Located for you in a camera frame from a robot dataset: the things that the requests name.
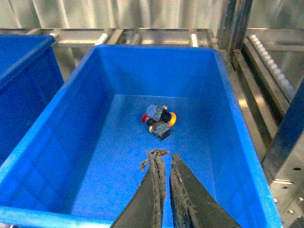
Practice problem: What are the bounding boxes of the large blue bin right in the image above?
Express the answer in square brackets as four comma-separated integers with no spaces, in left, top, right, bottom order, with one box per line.
[0,45,281,228]

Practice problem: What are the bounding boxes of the large blue bin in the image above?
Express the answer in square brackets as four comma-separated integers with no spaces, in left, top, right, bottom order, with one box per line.
[0,35,64,162]
[0,45,281,228]

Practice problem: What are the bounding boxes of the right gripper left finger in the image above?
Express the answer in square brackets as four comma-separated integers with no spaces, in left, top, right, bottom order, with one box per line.
[111,149,169,228]

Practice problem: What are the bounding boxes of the red mushroom push button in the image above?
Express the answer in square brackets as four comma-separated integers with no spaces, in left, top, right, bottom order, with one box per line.
[141,114,171,141]

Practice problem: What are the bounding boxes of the right roller track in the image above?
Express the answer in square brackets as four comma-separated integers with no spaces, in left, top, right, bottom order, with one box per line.
[248,34,296,102]

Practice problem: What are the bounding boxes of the yellow mushroom push button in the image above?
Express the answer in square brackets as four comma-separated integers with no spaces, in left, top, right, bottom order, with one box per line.
[142,104,177,126]

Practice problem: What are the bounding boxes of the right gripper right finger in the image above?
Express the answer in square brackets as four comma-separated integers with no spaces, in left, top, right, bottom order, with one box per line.
[170,152,240,228]

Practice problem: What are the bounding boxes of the large blue bin left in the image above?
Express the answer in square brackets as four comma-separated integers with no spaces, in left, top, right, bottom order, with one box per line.
[0,35,64,162]

